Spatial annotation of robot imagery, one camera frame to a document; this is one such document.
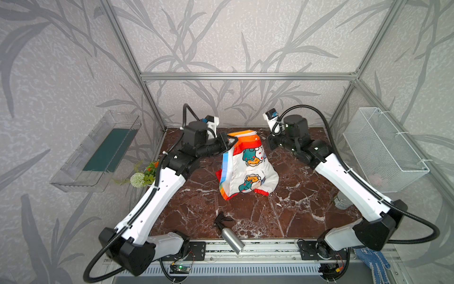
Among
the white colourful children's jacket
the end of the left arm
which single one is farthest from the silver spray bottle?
the end of the left arm

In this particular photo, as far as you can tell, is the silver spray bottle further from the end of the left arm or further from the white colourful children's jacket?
the end of the left arm

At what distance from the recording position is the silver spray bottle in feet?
2.43

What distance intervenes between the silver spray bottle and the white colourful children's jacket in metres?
0.10

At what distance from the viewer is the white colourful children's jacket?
0.71 metres
